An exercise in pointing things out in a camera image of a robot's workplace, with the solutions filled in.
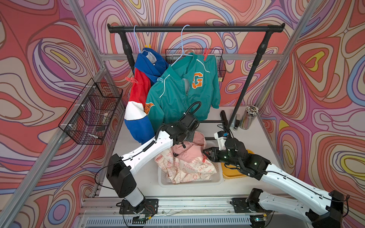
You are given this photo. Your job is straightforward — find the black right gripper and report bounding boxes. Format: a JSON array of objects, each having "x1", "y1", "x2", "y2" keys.
[{"x1": 202, "y1": 147, "x2": 241, "y2": 168}]

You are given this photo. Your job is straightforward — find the pink patterned kids jacket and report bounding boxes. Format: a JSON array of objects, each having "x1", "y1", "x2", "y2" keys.
[{"x1": 154, "y1": 131, "x2": 218, "y2": 184}]

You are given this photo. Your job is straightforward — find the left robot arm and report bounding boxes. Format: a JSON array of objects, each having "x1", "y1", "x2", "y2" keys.
[{"x1": 106, "y1": 113, "x2": 200, "y2": 208}]

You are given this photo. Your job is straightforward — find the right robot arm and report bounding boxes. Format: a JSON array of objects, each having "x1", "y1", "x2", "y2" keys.
[{"x1": 202, "y1": 138, "x2": 347, "y2": 228}]

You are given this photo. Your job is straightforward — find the light blue hanger green jacket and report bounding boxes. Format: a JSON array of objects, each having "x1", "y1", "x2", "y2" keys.
[{"x1": 171, "y1": 24, "x2": 191, "y2": 66}]

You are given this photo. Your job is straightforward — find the yellow plastic tray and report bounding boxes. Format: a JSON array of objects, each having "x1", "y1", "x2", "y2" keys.
[{"x1": 220, "y1": 149, "x2": 252, "y2": 179}]

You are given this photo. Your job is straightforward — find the white perforated plastic basket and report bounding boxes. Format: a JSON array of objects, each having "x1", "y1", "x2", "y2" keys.
[{"x1": 157, "y1": 139, "x2": 224, "y2": 188}]

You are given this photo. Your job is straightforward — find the green kids jacket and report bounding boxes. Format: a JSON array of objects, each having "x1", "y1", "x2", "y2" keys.
[{"x1": 144, "y1": 53, "x2": 221, "y2": 131}]

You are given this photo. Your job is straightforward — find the small black bottle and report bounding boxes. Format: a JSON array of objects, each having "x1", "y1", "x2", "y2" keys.
[{"x1": 233, "y1": 114, "x2": 240, "y2": 131}]

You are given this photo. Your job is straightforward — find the cup of pencils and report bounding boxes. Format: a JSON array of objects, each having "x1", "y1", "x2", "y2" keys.
[{"x1": 239, "y1": 105, "x2": 259, "y2": 130}]

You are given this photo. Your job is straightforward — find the red clothespin on blue jacket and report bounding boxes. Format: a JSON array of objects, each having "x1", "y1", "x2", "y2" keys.
[{"x1": 125, "y1": 77, "x2": 139, "y2": 84}]

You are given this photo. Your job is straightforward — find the blue red white jacket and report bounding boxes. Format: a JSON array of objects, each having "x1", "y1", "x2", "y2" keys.
[{"x1": 124, "y1": 47, "x2": 169, "y2": 144}]

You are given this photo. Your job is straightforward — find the red clothespin on green jacket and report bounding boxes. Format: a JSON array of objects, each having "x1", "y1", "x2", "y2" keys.
[{"x1": 203, "y1": 48, "x2": 210, "y2": 61}]

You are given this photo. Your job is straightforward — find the black clothes rack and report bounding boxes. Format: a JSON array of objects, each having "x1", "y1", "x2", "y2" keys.
[{"x1": 107, "y1": 23, "x2": 286, "y2": 133}]

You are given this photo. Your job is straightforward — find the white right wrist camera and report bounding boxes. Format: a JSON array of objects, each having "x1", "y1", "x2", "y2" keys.
[{"x1": 214, "y1": 131, "x2": 229, "y2": 150}]

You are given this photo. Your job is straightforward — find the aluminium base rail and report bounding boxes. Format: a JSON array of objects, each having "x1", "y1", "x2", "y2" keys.
[{"x1": 74, "y1": 196, "x2": 307, "y2": 228}]

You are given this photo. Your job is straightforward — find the black wire basket back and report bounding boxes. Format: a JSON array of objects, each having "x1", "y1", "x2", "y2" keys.
[{"x1": 165, "y1": 47, "x2": 226, "y2": 83}]

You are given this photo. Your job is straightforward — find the black wire basket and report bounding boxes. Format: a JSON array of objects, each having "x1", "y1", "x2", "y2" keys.
[
  {"x1": 59, "y1": 79, "x2": 123, "y2": 145},
  {"x1": 165, "y1": 47, "x2": 226, "y2": 83}
]

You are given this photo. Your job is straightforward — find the black wire basket left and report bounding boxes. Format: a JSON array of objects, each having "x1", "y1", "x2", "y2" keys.
[{"x1": 59, "y1": 79, "x2": 123, "y2": 145}]

